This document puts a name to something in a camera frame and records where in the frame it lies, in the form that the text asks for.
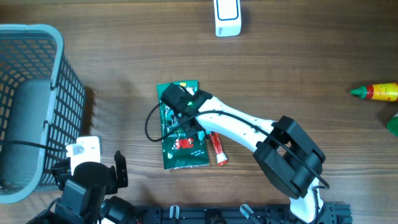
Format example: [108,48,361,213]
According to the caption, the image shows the green glove packet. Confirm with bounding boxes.
[155,79,211,170]

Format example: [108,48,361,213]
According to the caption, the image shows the red sauce sachet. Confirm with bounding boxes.
[209,132,228,166]

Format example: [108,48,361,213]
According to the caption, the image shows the red yellow sauce bottle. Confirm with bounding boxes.
[350,82,398,102]

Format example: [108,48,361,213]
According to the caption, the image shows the green lid jar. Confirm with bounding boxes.
[386,113,398,136]

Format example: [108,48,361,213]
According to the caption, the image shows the pale green wipes packet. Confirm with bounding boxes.
[197,130,210,141]

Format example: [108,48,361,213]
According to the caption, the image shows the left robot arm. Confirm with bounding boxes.
[28,151,142,224]

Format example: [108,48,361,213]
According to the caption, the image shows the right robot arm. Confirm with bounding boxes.
[160,83,329,223]

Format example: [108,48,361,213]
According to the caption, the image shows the white barcode scanner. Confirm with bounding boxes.
[213,0,242,37]

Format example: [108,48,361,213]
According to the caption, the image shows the grey plastic basket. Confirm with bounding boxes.
[1,24,86,204]

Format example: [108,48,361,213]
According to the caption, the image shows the black left camera cable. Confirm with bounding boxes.
[0,139,68,153]

